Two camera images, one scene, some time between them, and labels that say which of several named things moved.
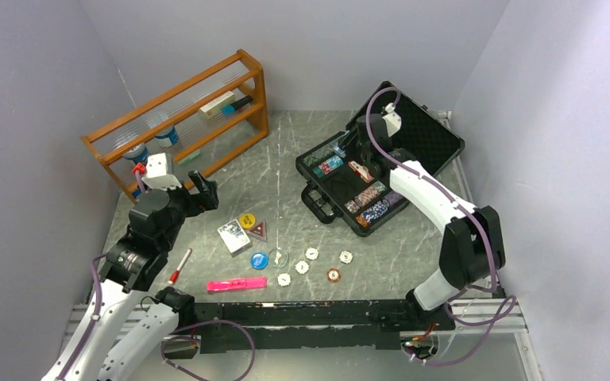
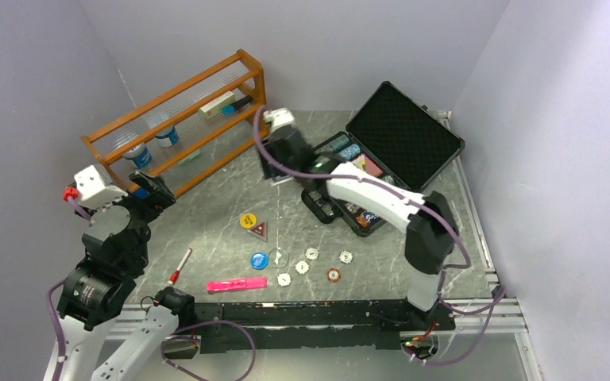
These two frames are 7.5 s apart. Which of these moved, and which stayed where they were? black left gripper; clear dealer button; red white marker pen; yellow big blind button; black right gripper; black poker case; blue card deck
Moved: black right gripper; blue card deck; black left gripper
Stayed: black poker case; red white marker pen; yellow big blind button; clear dealer button
